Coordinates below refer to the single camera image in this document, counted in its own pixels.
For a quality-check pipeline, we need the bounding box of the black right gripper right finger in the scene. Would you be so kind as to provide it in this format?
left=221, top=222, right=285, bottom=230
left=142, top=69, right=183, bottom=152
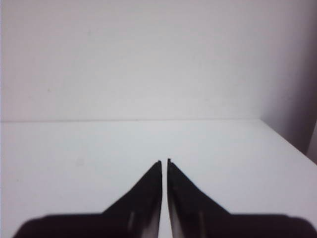
left=167, top=160, right=316, bottom=238

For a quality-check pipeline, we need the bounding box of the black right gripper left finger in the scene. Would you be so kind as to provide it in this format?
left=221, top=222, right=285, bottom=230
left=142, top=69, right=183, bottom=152
left=14, top=161, right=162, bottom=238

